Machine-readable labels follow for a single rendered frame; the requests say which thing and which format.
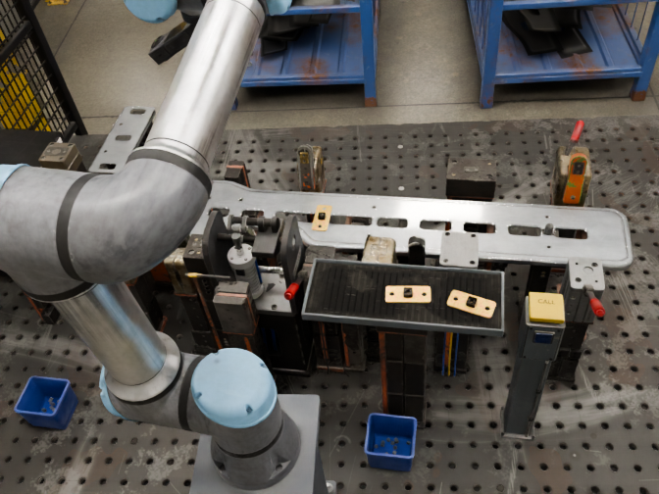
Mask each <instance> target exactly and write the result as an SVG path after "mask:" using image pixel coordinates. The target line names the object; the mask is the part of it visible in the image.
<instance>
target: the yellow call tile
mask: <svg viewBox="0 0 659 494"><path fill-rule="evenodd" d="M529 314H530V321H542V322H554V323H564V306H563V295H562V294H551V293H538V292H530V293H529Z"/></svg>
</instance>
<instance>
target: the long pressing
mask: <svg viewBox="0 0 659 494"><path fill-rule="evenodd" d="M212 181H213V188H212V191H211V194H210V197H211V198H210V199H209V200H208V202H207V205H206V207H205V210H204V212H203V214H202V215H201V217H200V219H199V221H198V223H197V224H196V225H195V227H194V228H193V229H192V230H191V232H190V233H189V234H190V235H191V234H192V233H194V234H203V232H204V228H205V227H206V223H207V220H208V219H209V213H210V211H211V210H212V209H228V210H229V212H228V215H227V216H226V217H224V222H225V225H226V226H227V225H228V222H227V219H228V216H229V215H234V216H235V217H241V215H242V212H243V211H262V212H264V215H263V216H264V217H266V218H272V217H274V216H275V215H276V213H295V214H312V215H315V214H316V210H317V206H318V205H329V206H332V210H331V214H330V215H331V216H346V217H362V218H371V219H372V223H371V225H368V226H366V225H351V224H334V223H329V226H328V230H326V231H319V230H312V224H313V223H312V222H298V226H299V231H300V235H301V238H302V242H303V244H304V245H305V246H306V247H309V246H310V245H315V246H329V247H335V252H345V253H359V254H363V252H364V247H365V241H366V238H367V237H368V235H369V234H370V235H371V236H378V237H380V238H382V237H391V238H393V239H395V240H396V256H402V257H408V241H409V238H410V237H411V236H421V237H424V238H425V239H426V258H431V259H440V247H441V234H442V232H443V231H446V230H430V229H421V228H420V224H421V222H422V221H428V222H450V223H451V229H450V230H447V231H461V232H466V231H465V230H464V224H466V223H477V224H492V225H494V226H495V232H494V233H478V232H476V233H477V234H478V235H479V262H489V263H502V264H517V265H532V266H546V267H560V268H565V267H566V266H567V264H568V259H569V258H570V257H587V258H598V259H600V260H601V262H602V268H603V270H604V271H624V270H626V269H628V268H629V267H630V266H631V265H632V264H633V262H634V253H633V247H632V242H631V235H630V229H629V223H628V219H627V218H626V216H625V215H624V214H623V213H621V212H620V211H617V210H615V209H610V208H593V207H575V206H556V205H538V204H520V203H501V202H484V201H465V200H446V199H429V198H410V197H391V196H374V195H355V194H336V193H319V192H300V191H281V190H264V189H252V188H249V187H246V186H244V185H241V184H239V183H236V182H234V181H229V180H212ZM239 199H242V201H239ZM373 207H375V208H373ZM546 217H549V218H546ZM378 219H395V220H406V221H407V222H408V224H407V227H405V228H399V227H382V226H378ZM548 223H552V224H553V225H554V229H553V235H545V234H543V233H542V230H543V229H545V226H546V225H547V224H548ZM509 226H527V227H538V228H539V229H540V236H526V235H512V234H510V233H509ZM556 228H560V229H576V230H584V231H586V234H587V239H575V238H559V237H556V236H555V234H554V231H555V229H556ZM555 233H556V231H555ZM547 246H550V248H547Z"/></svg>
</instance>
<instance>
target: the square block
mask: <svg viewBox="0 0 659 494"><path fill-rule="evenodd" d="M38 161H39V163H40V165H41V167H42V168H46V169H55V170H64V171H73V172H83V173H87V170H86V168H85V166H84V164H83V161H82V156H81V155H80V154H79V151H78V150H77V148H76V145H75V144H74V143H58V142H50V143H49V144H48V146H47V147H46V149H45V150H44V152H43V153H42V155H41V157H40V158H39V160H38Z"/></svg>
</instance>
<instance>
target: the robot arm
mask: <svg viewBox="0 0 659 494"><path fill-rule="evenodd" d="M291 2H292V0H124V3H125V4H126V6H127V8H128V9H129V10H130V11H131V12H132V13H133V14H134V15H135V16H136V17H138V18H139V19H141V20H143V21H145V22H148V23H151V24H158V23H162V22H164V21H165V20H167V19H168V18H169V17H170V16H172V15H173V14H174V13H175V12H176V10H180V12H181V16H182V18H183V20H184V22H182V23H181V24H179V25H177V26H176V27H174V28H173V29H172V30H170V31H169V32H167V33H166V34H164V35H161V36H159V37H158V38H157V39H156V40H155V41H154V42H153V43H152V45H151V49H150V51H149V53H148V55H149V56H150V57H151V58H152V59H153V60H154V61H155V62H156V63H157V64H158V65H160V64H162V63H163V62H166V61H168V60H169V59H171V58H172V57H173V56H174V54H176V53H177V52H179V51H180V50H182V49H183V48H185V47H186V46H187V47H186V49H185V52H184V54H183V56H182V58H181V61H180V63H179V65H178V68H177V71H176V74H175V76H174V78H173V80H172V83H171V85H170V87H169V90H168V92H167V94H166V96H165V99H164V101H163V103H162V106H161V108H160V110H159V113H158V115H157V117H156V119H155V122H154V123H153V125H152V128H151V130H150V132H149V135H148V137H147V139H146V141H145V144H144V146H143V147H139V148H136V149H134V150H133V151H131V152H130V154H129V155H128V158H127V161H126V164H125V166H124V167H123V168H122V169H121V170H120V171H119V172H117V173H114V174H98V173H83V172H73V171H64V170H55V169H46V168H38V167H31V166H29V165H27V164H18V165H0V270H1V271H3V272H6V273H7V274H8V275H9V276H10V277H11V278H12V280H13V281H14V282H15V283H16V284H17V285H18V286H19V287H20V289H21V290H22V291H23V292H24V293H25V294H26V295H27V296H29V297H30V298H32V299H34V300H37V301H40V302H46V303H51V304H52V305H53V306H54V307H55V308H56V310H57V311H58V312H59V313H60V314H61V316H62V317H63V318H64V319H65V320H66V322H67V323H68V324H69V325H70V326H71V328H72V329H73V330H74V331H75V332H76V334H77V335H78V336H79V337H80V339H81V340H82V341H83V342H84V343H85V345H86V346H87V347H88V348H89V349H90V351H91V352H92V353H93V354H94V355H95V357H96V358H97V359H98V360H99V361H100V363H101V364H102V365H103V368H102V370H101V375H100V383H99V387H100V388H101V389H102V392H101V394H100V395H101V399H102V402H103V404H104V406H105V407H106V409H107V410H108V411H109V412H110V413H111V414H113V415H115V416H117V417H121V418H123V419H125V420H130V421H143V422H148V423H153V424H158V425H162V426H168V427H173V428H178V429H183V430H188V431H193V432H198V433H203V434H208V435H212V441H211V456H212V460H213V463H214V465H215V468H216V470H217V472H218V473H219V475H220V476H221V478H222V479H223V480H224V481H225V482H227V483H228V484H230V485H231V486H233V487H236V488H238V489H242V490H250V491H254V490H262V489H266V488H269V487H271V486H273V485H275V484H277V483H279V482H280V481H282V480H283V479H284V478H285V477H286V476H287V475H288V474H289V473H290V472H291V470H292V469H293V467H294V466H295V464H296V462H297V459H298V456H299V452H300V437H299V433H298V429H297V426H296V424H295V422H294V420H293V419H292V417H291V416H290V415H289V413H287V412H286V411H285V410H284V409H282V408H281V407H280V405H279V399H278V395H277V388H276V384H275V381H274V379H273V377H272V375H271V373H270V372H269V370H268V368H267V366H266V365H265V364H264V362H263V361H262V360H261V359H260V358H259V357H257V356H256V355H254V354H253V353H251V352H249V351H246V350H243V349H237V348H226V349H221V350H218V353H215V354H213V353H211V354H209V355H208V356H206V357H205V356H199V355H194V354H188V353H183V352H181V351H180V349H179V347H178V346H177V345H176V343H175V341H174V340H173V339H172V338H171V337H170V336H168V335H167V334H165V333H163V332H160V331H156V330H155V329H154V327H153V326H152V324H151V323H150V321H149V319H148V318H147V317H146V316H145V314H144V313H143V311H142V309H141V308H140V306H139V305H138V303H137V302H136V300H135V299H134V297H133V295H132V294H131V292H130V291H129V289H128V288H127V285H126V284H125V281H128V280H131V279H133V278H136V277H138V276H140V275H142V274H144V273H146V272H149V271H150V270H152V269H153V268H155V267H156V266H158V265H159V264H160V263H162V262H163V261H164V260H165V259H166V258H167V257H169V256H170V255H171V254H172V253H173V252H174V251H175V250H176V248H177V247H178V246H179V245H180V244H181V243H182V241H183V240H184V239H185V238H186V237H187V236H188V235H189V233H190V232H191V230H192V229H193V228H194V227H195V225H196V224H197V223H198V221H199V219H200V217H201V215H202V214H203V212H204V210H205V207H206V205H207V202H208V200H209V197H210V194H211V191H212V188H213V181H212V178H211V177H210V176H209V174H208V172H209V169H210V167H211V164H212V162H213V159H214V156H215V154H216V151H217V148H218V145H219V143H220V140H221V137H222V135H223V132H224V129H225V126H226V124H227V121H228V117H229V114H230V111H231V108H232V106H233V103H234V100H235V97H236V95H237V92H238V89H239V87H240V84H241V82H242V79H243V77H244V74H245V71H246V69H247V67H251V66H252V63H251V62H250V58H251V56H253V50H254V47H255V44H256V41H257V39H258V36H259V33H260V30H261V28H262V25H263V22H264V20H265V17H266V16H267V14H270V15H271V16H273V15H281V14H284V13H285V12H286V11H288V9H289V8H290V5H291Z"/></svg>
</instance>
